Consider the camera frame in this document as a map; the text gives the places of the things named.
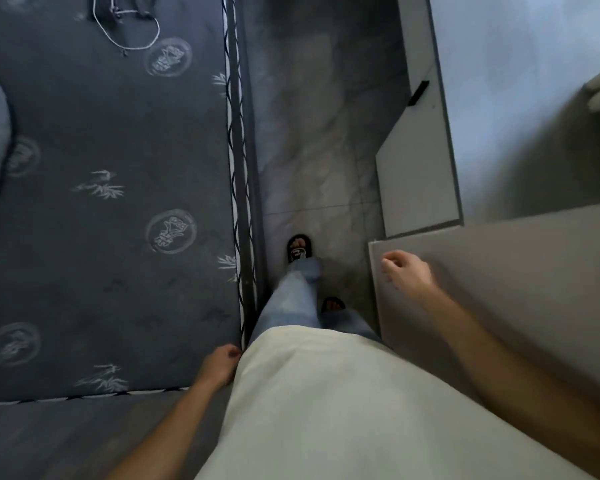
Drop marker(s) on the black sandal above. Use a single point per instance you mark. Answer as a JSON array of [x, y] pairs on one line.
[[333, 304], [300, 247]]

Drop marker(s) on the person's right forearm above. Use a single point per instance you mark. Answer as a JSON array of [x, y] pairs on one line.
[[510, 374]]

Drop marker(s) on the person's left forearm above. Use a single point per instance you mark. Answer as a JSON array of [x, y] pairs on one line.
[[172, 427]]

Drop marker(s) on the dark grey patterned mattress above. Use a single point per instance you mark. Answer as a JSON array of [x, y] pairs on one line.
[[115, 204]]

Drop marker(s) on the light blue jeans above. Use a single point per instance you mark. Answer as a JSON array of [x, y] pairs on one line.
[[305, 304]]

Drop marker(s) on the person's left fingers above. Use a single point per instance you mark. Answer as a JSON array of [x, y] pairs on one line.
[[232, 350]]

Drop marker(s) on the white cabinet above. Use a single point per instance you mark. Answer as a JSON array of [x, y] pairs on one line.
[[420, 134]]

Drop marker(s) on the cream white shirt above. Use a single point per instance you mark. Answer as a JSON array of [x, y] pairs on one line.
[[360, 409]]

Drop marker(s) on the person's left hand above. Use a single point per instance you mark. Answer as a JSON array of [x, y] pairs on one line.
[[219, 365]]

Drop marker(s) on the person's right hand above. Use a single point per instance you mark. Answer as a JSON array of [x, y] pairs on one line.
[[409, 274]]

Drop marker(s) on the person's right fingers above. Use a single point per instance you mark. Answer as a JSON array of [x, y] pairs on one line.
[[391, 267]]

